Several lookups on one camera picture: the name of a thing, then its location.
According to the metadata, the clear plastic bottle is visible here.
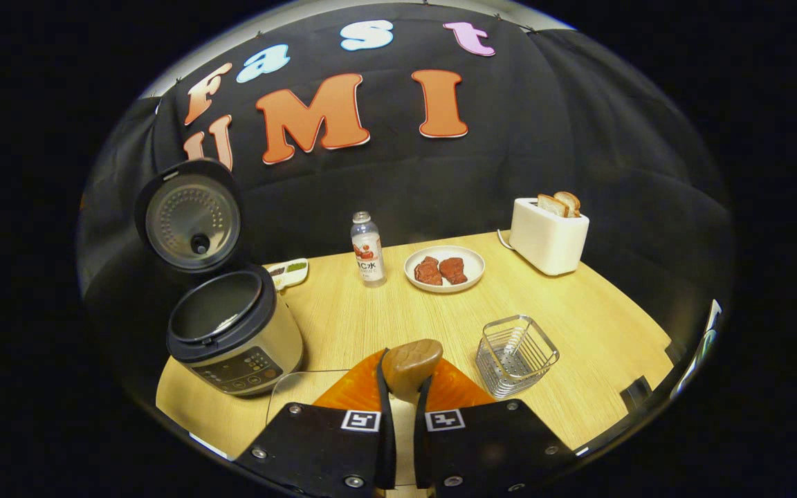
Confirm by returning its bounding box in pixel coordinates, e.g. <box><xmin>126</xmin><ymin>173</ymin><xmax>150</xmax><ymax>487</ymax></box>
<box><xmin>351</xmin><ymin>211</ymin><xmax>387</xmax><ymax>288</ymax></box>

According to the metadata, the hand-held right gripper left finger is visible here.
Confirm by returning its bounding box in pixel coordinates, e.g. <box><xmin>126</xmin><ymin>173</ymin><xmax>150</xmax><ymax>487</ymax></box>
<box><xmin>235</xmin><ymin>348</ymin><xmax>397</xmax><ymax>498</ymax></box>

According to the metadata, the metal wire chopstick holder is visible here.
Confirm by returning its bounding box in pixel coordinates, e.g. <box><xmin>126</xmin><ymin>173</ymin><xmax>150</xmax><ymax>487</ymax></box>
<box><xmin>475</xmin><ymin>315</ymin><xmax>560</xmax><ymax>399</ymax></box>

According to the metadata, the white round plate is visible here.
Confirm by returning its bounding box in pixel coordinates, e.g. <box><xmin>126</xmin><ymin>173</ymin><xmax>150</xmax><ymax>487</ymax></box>
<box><xmin>404</xmin><ymin>246</ymin><xmax>486</xmax><ymax>294</ymax></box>

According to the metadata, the white toaster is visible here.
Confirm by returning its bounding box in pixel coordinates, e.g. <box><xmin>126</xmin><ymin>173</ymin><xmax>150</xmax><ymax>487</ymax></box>
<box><xmin>509</xmin><ymin>197</ymin><xmax>590</xmax><ymax>277</ymax></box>

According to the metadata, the red meat piece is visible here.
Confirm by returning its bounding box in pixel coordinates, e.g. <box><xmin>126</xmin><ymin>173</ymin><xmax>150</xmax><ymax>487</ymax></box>
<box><xmin>414</xmin><ymin>257</ymin><xmax>443</xmax><ymax>286</ymax></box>
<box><xmin>439</xmin><ymin>257</ymin><xmax>468</xmax><ymax>286</ymax></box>

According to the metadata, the black beige rice cooker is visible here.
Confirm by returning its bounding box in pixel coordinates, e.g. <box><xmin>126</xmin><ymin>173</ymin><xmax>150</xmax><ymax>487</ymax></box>
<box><xmin>134</xmin><ymin>158</ymin><xmax>304</xmax><ymax>397</ymax></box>

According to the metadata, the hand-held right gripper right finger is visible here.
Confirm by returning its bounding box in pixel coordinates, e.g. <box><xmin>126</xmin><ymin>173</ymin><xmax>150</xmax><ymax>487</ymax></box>
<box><xmin>412</xmin><ymin>358</ymin><xmax>577</xmax><ymax>498</ymax></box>

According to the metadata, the wooden spoon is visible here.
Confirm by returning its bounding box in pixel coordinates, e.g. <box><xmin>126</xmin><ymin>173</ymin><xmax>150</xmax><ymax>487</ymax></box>
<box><xmin>381</xmin><ymin>339</ymin><xmax>444</xmax><ymax>416</ymax></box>

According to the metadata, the black backdrop cloth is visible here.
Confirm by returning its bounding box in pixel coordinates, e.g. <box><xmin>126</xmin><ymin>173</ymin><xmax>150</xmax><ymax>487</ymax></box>
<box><xmin>77</xmin><ymin>3</ymin><xmax>737</xmax><ymax>388</ymax></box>

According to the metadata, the white divided seasoning dish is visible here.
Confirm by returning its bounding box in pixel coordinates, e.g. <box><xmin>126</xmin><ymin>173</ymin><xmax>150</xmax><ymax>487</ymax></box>
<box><xmin>265</xmin><ymin>258</ymin><xmax>309</xmax><ymax>291</ymax></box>

